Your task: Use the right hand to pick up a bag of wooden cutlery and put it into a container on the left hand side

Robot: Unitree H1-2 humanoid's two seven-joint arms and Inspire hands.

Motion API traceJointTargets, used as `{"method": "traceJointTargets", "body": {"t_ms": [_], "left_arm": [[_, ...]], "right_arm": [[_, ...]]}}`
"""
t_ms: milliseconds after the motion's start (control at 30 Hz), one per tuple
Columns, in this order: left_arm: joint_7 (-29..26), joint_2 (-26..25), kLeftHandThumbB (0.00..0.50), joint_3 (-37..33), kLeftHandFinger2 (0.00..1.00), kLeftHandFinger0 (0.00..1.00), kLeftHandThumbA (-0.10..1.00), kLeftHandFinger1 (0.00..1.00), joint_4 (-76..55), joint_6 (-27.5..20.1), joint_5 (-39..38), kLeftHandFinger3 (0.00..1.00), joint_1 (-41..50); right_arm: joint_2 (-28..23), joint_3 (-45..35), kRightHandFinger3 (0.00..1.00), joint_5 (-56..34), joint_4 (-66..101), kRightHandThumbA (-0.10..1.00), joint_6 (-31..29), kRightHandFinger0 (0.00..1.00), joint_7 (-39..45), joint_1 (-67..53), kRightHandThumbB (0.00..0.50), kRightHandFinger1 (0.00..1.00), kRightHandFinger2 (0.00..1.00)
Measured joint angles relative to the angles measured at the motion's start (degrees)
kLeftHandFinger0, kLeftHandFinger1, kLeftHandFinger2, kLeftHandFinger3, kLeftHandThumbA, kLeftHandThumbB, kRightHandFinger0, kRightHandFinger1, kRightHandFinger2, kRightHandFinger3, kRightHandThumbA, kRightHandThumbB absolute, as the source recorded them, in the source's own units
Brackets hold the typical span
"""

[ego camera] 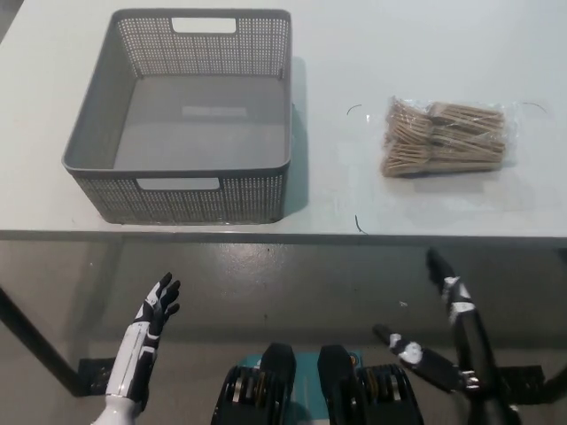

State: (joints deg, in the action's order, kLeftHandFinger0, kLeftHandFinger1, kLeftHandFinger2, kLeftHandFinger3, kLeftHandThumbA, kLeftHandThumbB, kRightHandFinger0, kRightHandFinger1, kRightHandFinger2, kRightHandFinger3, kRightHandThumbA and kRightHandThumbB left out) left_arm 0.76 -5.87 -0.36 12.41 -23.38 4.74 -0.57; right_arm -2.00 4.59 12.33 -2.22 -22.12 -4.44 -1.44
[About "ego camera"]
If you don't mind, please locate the clear bag of wooden forks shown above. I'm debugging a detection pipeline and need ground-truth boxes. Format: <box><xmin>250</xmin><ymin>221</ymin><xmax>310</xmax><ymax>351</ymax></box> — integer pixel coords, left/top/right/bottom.
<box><xmin>379</xmin><ymin>95</ymin><xmax>520</xmax><ymax>180</ymax></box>

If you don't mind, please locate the grey perforated plastic basket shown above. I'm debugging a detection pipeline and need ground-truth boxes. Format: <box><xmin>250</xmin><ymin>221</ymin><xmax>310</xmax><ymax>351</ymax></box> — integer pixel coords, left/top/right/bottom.
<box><xmin>60</xmin><ymin>8</ymin><xmax>294</xmax><ymax>225</ymax></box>

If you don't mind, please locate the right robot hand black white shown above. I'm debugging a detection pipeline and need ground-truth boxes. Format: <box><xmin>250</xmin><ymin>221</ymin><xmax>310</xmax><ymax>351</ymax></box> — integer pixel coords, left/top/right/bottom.
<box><xmin>373</xmin><ymin>247</ymin><xmax>504</xmax><ymax>394</ymax></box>

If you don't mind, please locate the black floor foot plate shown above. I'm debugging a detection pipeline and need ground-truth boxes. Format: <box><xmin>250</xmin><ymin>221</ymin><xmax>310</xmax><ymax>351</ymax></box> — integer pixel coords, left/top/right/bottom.
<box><xmin>498</xmin><ymin>364</ymin><xmax>545</xmax><ymax>393</ymax></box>
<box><xmin>77</xmin><ymin>356</ymin><xmax>120</xmax><ymax>396</ymax></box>

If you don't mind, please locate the black table leg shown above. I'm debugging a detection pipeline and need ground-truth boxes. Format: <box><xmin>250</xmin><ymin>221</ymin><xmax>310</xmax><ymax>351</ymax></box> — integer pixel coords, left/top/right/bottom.
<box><xmin>542</xmin><ymin>352</ymin><xmax>567</xmax><ymax>387</ymax></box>
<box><xmin>0</xmin><ymin>285</ymin><xmax>85</xmax><ymax>398</ymax></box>

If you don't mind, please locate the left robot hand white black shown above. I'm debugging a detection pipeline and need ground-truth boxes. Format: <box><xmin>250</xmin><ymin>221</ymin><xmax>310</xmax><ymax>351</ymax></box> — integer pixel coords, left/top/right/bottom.
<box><xmin>105</xmin><ymin>272</ymin><xmax>183</xmax><ymax>405</ymax></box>

